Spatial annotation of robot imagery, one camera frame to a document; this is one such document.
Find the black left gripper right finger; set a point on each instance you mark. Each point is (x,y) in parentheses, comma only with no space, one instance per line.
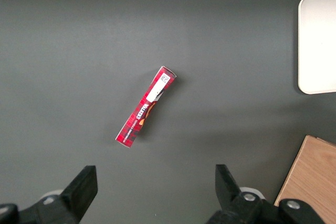
(236,208)

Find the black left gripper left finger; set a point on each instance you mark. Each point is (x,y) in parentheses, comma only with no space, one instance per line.
(68,203)

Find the wooden drawer cabinet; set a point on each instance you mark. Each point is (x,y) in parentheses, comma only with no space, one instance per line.
(315,171)

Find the red tartan biscuit box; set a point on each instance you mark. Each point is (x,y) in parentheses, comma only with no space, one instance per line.
(147,106)

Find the beige plastic tray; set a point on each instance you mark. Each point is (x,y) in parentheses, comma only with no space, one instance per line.
(319,43)

